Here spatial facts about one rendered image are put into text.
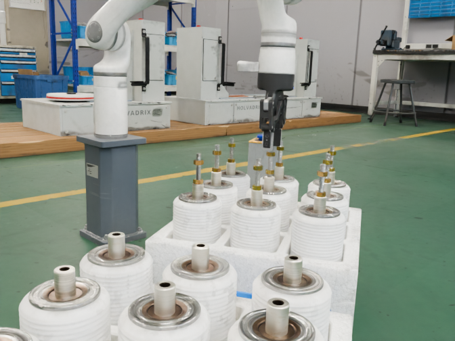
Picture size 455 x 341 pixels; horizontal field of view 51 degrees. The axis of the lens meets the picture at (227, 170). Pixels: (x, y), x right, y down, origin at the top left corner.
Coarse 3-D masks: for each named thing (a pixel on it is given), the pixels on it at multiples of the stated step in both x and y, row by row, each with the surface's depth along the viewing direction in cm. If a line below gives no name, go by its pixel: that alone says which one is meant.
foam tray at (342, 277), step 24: (360, 216) 109; (168, 240) 90; (288, 240) 92; (168, 264) 89; (240, 264) 85; (264, 264) 83; (312, 264) 81; (336, 264) 81; (240, 288) 86; (336, 288) 80; (336, 312) 81
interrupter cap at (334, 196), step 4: (308, 192) 99; (312, 192) 99; (332, 192) 100; (336, 192) 100; (308, 196) 97; (312, 196) 96; (332, 196) 98; (336, 196) 97; (340, 196) 97; (328, 200) 94; (332, 200) 94; (336, 200) 94
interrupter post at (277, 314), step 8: (272, 304) 45; (280, 304) 46; (288, 304) 46; (272, 312) 45; (280, 312) 45; (288, 312) 46; (272, 320) 45; (280, 320) 45; (272, 328) 45; (280, 328) 45; (280, 336) 46
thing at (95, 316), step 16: (96, 304) 51; (32, 320) 48; (48, 320) 48; (64, 320) 48; (80, 320) 49; (96, 320) 50; (48, 336) 48; (64, 336) 49; (80, 336) 49; (96, 336) 51
